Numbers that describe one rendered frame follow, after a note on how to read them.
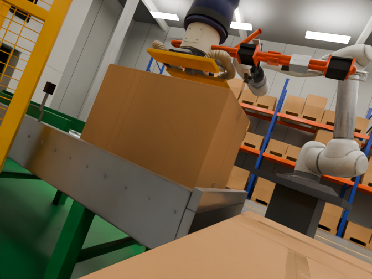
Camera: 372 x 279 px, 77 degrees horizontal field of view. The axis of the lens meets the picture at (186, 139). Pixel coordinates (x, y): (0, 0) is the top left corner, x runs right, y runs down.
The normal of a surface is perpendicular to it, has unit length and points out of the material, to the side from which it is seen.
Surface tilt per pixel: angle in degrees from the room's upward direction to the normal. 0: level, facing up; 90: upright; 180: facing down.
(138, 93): 90
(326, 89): 90
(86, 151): 90
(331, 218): 90
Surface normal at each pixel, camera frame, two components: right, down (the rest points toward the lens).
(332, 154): -0.89, -0.18
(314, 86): -0.33, -0.18
